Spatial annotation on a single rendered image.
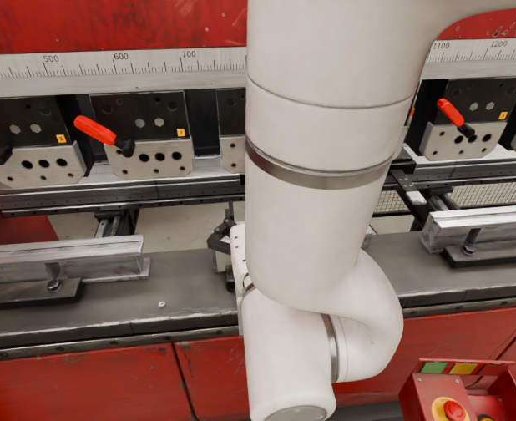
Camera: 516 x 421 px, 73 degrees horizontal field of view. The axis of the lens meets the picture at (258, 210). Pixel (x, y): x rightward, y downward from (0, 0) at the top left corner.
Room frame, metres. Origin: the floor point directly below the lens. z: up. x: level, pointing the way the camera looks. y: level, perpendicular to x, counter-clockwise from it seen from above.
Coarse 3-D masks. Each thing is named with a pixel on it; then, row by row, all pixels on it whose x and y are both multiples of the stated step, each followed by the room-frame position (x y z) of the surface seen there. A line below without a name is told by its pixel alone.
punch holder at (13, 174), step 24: (24, 96) 0.53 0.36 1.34; (48, 96) 0.53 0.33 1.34; (72, 96) 0.59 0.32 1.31; (0, 120) 0.52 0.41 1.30; (24, 120) 0.52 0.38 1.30; (48, 120) 0.53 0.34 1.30; (72, 120) 0.56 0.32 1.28; (0, 144) 0.52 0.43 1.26; (24, 144) 0.52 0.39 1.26; (48, 144) 0.53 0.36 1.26; (72, 144) 0.54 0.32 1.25; (0, 168) 0.51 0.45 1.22; (24, 168) 0.52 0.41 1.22; (48, 168) 0.52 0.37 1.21; (72, 168) 0.53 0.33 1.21
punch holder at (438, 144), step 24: (432, 96) 0.63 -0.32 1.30; (456, 96) 0.61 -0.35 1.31; (480, 96) 0.61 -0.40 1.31; (504, 96) 0.62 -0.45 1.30; (432, 120) 0.61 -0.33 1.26; (480, 120) 0.61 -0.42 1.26; (504, 120) 0.62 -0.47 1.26; (408, 144) 0.67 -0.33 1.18; (432, 144) 0.60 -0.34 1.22; (456, 144) 0.61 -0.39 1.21; (480, 144) 0.61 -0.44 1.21
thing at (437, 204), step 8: (400, 192) 1.06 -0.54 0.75; (424, 192) 0.93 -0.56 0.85; (432, 192) 0.90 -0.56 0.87; (440, 192) 0.91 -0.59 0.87; (448, 192) 0.91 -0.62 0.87; (408, 200) 1.01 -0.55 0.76; (432, 200) 0.90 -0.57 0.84; (440, 200) 0.88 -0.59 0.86; (448, 200) 0.88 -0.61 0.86; (408, 208) 0.98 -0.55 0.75; (416, 208) 0.95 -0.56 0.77; (424, 208) 0.91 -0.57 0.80; (432, 208) 0.87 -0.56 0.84; (440, 208) 0.85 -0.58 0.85; (448, 208) 0.86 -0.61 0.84; (456, 208) 0.84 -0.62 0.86; (416, 216) 0.92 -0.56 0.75; (424, 216) 0.90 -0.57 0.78; (424, 224) 0.88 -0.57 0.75
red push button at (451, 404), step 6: (450, 402) 0.29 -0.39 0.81; (456, 402) 0.29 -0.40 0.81; (444, 408) 0.28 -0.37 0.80; (450, 408) 0.28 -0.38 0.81; (456, 408) 0.28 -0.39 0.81; (462, 408) 0.28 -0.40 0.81; (450, 414) 0.27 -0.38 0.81; (456, 414) 0.27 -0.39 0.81; (462, 414) 0.27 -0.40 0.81; (450, 420) 0.27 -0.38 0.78; (456, 420) 0.26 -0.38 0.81; (462, 420) 0.26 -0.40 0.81
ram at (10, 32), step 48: (0, 0) 0.53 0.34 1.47; (48, 0) 0.54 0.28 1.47; (96, 0) 0.54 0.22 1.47; (144, 0) 0.55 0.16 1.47; (192, 0) 0.56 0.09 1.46; (240, 0) 0.57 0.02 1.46; (0, 48) 0.53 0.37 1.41; (48, 48) 0.53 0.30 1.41; (96, 48) 0.54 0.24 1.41; (144, 48) 0.55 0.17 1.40; (0, 96) 0.52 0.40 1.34
